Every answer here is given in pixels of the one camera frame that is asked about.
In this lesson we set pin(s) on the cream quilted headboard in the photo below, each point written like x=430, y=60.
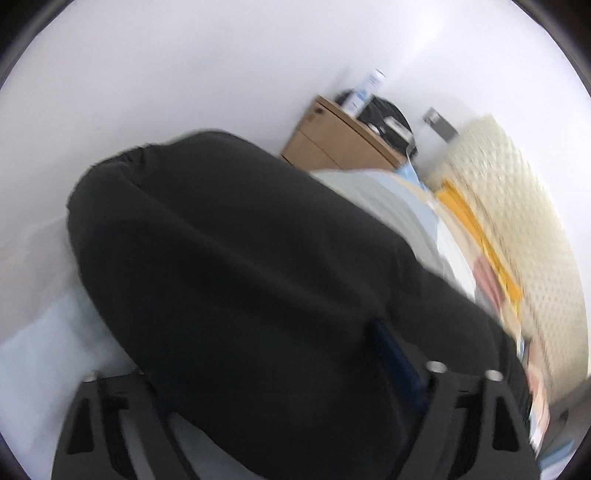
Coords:
x=521, y=221

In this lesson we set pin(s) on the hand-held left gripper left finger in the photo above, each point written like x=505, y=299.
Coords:
x=111, y=415

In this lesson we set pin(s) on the black garment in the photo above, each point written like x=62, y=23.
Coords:
x=258, y=304

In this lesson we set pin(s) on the black bag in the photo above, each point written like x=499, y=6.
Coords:
x=385, y=115

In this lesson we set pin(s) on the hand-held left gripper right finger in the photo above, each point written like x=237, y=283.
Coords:
x=398, y=355

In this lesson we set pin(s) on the grey wall socket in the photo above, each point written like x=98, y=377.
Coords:
x=439, y=123

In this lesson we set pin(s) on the white blue tube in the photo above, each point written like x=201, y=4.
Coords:
x=364, y=94

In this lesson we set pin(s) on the wooden nightstand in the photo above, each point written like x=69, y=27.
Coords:
x=339, y=138

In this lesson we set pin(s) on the light blue face mask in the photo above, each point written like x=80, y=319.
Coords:
x=408, y=171

